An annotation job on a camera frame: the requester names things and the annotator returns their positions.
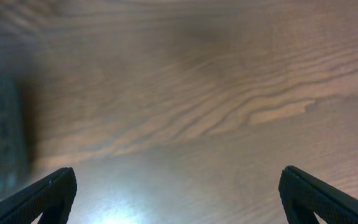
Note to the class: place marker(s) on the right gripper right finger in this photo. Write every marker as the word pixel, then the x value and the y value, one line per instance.
pixel 305 198

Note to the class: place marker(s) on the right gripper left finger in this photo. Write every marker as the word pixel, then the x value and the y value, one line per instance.
pixel 50 200

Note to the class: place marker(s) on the grey plastic basket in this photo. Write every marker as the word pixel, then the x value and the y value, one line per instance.
pixel 14 162

